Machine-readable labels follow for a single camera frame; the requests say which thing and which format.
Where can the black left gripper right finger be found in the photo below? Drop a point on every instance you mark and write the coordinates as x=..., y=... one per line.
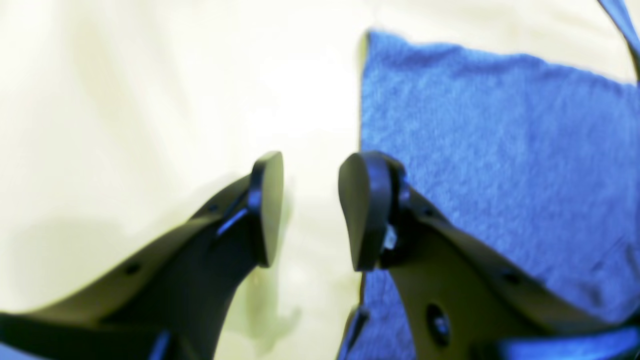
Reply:
x=462, y=299

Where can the grey long-sleeve shirt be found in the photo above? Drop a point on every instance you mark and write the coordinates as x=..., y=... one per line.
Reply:
x=537, y=160

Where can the yellow table cloth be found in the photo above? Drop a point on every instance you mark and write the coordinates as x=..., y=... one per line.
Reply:
x=119, y=118

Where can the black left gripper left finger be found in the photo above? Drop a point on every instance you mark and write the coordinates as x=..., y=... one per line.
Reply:
x=169, y=300

